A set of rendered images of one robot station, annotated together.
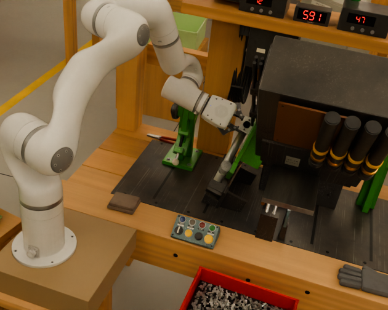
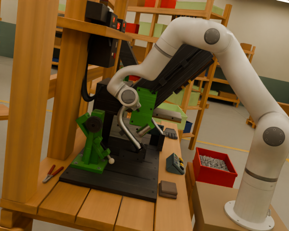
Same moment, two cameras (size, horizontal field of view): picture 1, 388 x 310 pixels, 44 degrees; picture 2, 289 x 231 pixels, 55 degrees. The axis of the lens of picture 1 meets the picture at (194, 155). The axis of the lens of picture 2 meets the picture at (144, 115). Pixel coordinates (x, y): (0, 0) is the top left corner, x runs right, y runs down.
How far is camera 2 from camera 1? 2.20 m
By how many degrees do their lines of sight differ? 92
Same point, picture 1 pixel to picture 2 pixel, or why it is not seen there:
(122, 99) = (33, 162)
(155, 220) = (172, 179)
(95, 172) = (125, 214)
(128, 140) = (56, 195)
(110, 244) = (218, 189)
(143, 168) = (112, 183)
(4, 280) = not seen: outside the picture
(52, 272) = not seen: hidden behind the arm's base
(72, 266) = not seen: hidden behind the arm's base
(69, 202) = (183, 220)
